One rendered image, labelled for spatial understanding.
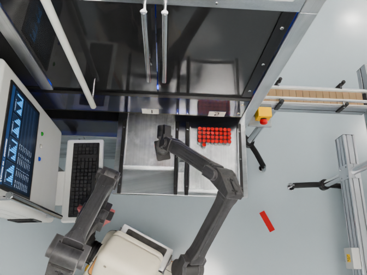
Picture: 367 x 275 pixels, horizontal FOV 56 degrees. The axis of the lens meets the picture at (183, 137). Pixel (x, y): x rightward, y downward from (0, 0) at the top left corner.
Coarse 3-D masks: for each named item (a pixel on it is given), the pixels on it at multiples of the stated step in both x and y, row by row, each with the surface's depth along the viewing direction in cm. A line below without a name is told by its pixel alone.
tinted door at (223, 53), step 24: (168, 24) 112; (192, 24) 111; (216, 24) 111; (240, 24) 111; (264, 24) 111; (168, 48) 124; (192, 48) 124; (216, 48) 124; (240, 48) 123; (264, 48) 123; (168, 72) 140; (192, 72) 140; (216, 72) 139; (240, 72) 139
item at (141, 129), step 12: (132, 120) 188; (144, 120) 188; (156, 120) 188; (168, 120) 189; (132, 132) 185; (144, 132) 186; (156, 132) 186; (132, 144) 183; (144, 144) 183; (132, 156) 181; (144, 156) 181; (168, 168) 180
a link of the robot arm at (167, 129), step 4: (164, 124) 159; (160, 128) 160; (164, 128) 159; (168, 128) 160; (160, 132) 160; (164, 132) 158; (168, 132) 159; (164, 136) 157; (168, 136) 158; (172, 136) 160; (160, 140) 154; (164, 140) 151; (160, 144) 154; (164, 144) 151
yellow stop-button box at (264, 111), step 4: (264, 104) 179; (268, 104) 179; (260, 108) 178; (264, 108) 178; (268, 108) 178; (256, 112) 181; (260, 112) 177; (264, 112) 177; (268, 112) 177; (256, 116) 181; (260, 116) 177; (264, 116) 177; (268, 116) 177; (256, 120) 182; (268, 120) 181
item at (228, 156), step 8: (192, 136) 186; (232, 136) 188; (192, 144) 185; (232, 144) 186; (200, 152) 184; (208, 152) 184; (216, 152) 184; (224, 152) 184; (232, 152) 185; (216, 160) 183; (224, 160) 183; (232, 160) 183; (192, 168) 180; (232, 168) 182; (192, 176) 179; (200, 176) 179; (192, 184) 177; (200, 184) 178; (208, 184) 178
